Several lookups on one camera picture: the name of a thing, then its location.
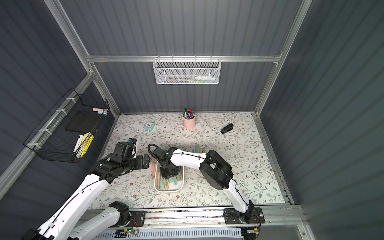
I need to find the black stapler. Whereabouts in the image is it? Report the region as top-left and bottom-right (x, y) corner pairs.
(221, 124), (234, 135)

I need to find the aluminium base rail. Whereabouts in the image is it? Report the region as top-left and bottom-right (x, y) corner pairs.
(80, 205), (301, 229)

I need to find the white oval storage box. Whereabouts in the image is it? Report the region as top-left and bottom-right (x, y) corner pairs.
(152, 157), (184, 193)

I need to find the black notebook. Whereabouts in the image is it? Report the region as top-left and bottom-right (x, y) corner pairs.
(65, 111), (105, 134)

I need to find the pink fruit knife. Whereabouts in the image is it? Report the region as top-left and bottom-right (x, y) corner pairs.
(151, 158), (156, 179)

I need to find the black wire wall basket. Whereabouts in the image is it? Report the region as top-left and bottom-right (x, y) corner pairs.
(24, 89), (110, 164)

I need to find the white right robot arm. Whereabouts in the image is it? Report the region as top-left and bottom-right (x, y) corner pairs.
(152, 147), (254, 219)

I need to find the white wire mesh basket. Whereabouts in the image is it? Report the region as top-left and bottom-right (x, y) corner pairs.
(153, 60), (222, 85)

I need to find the yellow highlighter pack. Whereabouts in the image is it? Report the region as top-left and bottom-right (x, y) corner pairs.
(77, 132), (94, 158)

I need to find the pink pen cup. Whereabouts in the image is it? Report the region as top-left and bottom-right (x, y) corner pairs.
(182, 116), (196, 130)

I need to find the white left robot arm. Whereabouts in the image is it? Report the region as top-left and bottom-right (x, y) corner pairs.
(22, 154), (151, 240)

